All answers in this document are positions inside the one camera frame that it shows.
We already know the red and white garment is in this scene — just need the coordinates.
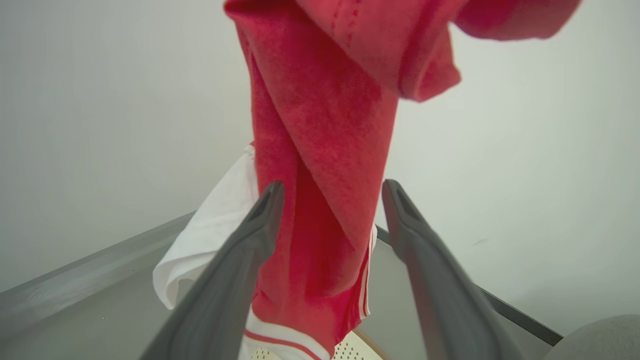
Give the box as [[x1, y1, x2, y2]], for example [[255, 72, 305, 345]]
[[152, 0, 583, 360]]

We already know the cream perforated laundry basket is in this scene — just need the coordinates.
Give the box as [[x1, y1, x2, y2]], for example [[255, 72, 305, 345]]
[[252, 329, 392, 360]]

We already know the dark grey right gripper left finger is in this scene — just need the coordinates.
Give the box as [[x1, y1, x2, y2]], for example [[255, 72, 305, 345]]
[[140, 181, 286, 360]]

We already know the grey metal panel frame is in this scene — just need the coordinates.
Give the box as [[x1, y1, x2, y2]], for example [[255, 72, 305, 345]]
[[0, 211, 197, 343]]

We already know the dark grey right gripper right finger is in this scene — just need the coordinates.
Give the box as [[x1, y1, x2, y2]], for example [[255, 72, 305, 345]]
[[382, 179, 526, 360]]

